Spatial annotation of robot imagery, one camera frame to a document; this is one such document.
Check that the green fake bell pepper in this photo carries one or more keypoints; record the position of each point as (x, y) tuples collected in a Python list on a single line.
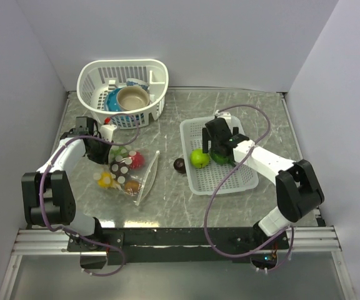
[(220, 159)]

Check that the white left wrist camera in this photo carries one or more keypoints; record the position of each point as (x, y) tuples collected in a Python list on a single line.
[(107, 130)]

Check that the white oval dish rack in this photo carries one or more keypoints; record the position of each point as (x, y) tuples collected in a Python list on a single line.
[(98, 78)]

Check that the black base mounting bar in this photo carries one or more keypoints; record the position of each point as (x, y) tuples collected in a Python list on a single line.
[(165, 245)]

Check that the beige bowl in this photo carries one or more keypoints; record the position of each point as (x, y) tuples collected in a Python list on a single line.
[(132, 98)]

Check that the yellow fake fruit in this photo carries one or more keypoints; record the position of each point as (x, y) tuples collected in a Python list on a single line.
[(104, 179)]

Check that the dark purple fake plum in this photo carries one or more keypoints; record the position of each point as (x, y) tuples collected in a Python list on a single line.
[(179, 165)]

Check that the clear polka dot zip bag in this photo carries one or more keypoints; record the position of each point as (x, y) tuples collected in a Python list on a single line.
[(121, 173)]

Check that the aluminium frame rail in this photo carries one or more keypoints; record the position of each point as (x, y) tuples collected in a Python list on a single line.
[(174, 263)]

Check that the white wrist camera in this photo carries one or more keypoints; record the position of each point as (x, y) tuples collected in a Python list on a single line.
[(107, 130), (224, 115)]

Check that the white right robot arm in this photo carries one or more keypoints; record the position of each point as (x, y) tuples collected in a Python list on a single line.
[(298, 190)]

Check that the teal plate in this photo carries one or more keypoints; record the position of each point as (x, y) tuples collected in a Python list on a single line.
[(110, 103)]

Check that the blue white patterned cup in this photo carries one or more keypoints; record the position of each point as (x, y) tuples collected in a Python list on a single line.
[(137, 82)]

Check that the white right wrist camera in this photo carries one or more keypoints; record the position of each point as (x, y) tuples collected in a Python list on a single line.
[(224, 115)]

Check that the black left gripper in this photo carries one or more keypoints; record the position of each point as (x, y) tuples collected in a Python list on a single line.
[(103, 159)]

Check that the green fake apple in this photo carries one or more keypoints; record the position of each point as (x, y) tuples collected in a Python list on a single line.
[(199, 159)]

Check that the white rectangular mesh basket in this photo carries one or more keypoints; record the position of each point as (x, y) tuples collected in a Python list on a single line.
[(203, 181)]

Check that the red fake fruit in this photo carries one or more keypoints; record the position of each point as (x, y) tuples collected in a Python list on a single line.
[(137, 160)]

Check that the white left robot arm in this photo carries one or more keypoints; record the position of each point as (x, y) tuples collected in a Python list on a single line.
[(47, 195)]

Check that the light green fake lime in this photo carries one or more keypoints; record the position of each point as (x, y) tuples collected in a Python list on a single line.
[(118, 151)]

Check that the brown fake kiwi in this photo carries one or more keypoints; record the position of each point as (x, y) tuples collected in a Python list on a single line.
[(132, 187)]

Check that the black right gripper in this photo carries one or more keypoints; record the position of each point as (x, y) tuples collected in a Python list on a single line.
[(205, 141)]

